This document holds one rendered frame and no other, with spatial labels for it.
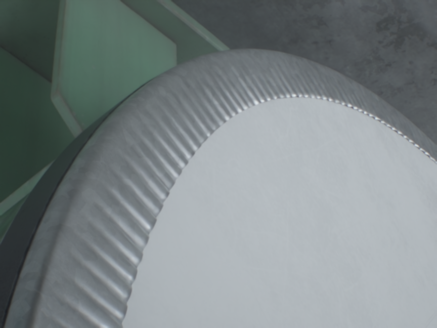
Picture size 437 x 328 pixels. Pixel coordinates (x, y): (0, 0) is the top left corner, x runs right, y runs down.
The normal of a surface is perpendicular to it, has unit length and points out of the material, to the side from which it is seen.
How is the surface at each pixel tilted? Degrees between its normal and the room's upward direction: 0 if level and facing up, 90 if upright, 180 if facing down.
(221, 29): 0
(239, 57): 89
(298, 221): 90
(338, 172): 90
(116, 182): 91
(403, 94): 0
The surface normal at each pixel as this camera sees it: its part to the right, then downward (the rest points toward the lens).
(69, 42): 0.75, -0.50
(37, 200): -0.64, -0.70
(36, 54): 0.09, 0.72
